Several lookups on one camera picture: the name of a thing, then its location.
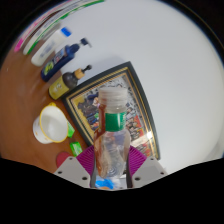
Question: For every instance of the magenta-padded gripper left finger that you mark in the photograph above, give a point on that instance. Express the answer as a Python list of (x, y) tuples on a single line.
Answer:
[(84, 161)]

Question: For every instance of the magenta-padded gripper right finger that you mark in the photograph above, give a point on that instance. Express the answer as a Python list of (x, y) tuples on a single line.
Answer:
[(137, 160)]

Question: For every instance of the clear plastic bottle green label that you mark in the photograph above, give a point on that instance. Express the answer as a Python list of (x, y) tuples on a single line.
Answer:
[(111, 150)]

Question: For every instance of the small green pack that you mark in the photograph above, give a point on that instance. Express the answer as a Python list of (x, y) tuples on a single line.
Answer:
[(76, 149), (70, 130)]

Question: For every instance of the flat round red coaster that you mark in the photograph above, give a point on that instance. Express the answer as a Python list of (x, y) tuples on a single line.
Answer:
[(62, 158)]

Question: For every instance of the white mug yellow rim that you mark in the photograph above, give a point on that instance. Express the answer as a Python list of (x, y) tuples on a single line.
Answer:
[(51, 125)]

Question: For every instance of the black gold framed group picture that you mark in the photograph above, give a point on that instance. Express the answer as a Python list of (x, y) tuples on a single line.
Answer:
[(135, 96)]

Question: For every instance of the dark pump bottle yellow label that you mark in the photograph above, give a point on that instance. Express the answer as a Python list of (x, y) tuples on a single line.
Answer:
[(61, 86)]

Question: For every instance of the dark blue pump bottle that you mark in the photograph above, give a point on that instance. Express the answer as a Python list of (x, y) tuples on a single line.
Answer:
[(56, 63)]

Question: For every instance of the white bottle blue cap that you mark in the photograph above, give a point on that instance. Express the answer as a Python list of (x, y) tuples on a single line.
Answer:
[(46, 50)]

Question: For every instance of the tall white green box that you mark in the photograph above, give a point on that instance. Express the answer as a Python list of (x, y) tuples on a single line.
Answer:
[(31, 46)]

